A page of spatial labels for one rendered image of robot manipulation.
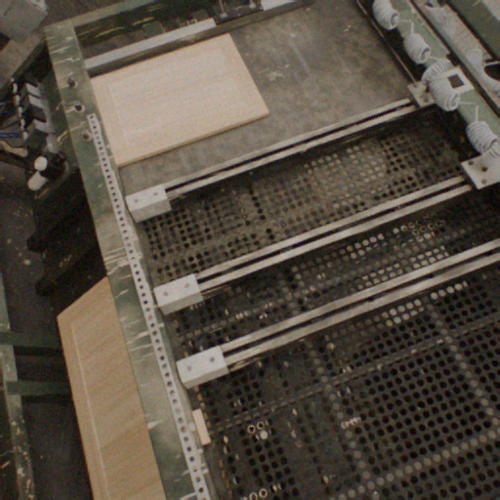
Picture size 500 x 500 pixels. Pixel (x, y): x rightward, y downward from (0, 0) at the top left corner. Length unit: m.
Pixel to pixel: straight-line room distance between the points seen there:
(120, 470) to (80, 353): 0.46
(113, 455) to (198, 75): 1.39
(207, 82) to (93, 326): 1.00
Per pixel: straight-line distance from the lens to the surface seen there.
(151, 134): 1.96
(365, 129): 1.84
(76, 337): 2.15
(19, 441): 2.04
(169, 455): 1.47
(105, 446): 2.00
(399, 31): 2.11
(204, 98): 2.02
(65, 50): 2.33
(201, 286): 1.55
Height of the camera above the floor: 1.82
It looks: 24 degrees down
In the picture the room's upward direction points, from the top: 54 degrees clockwise
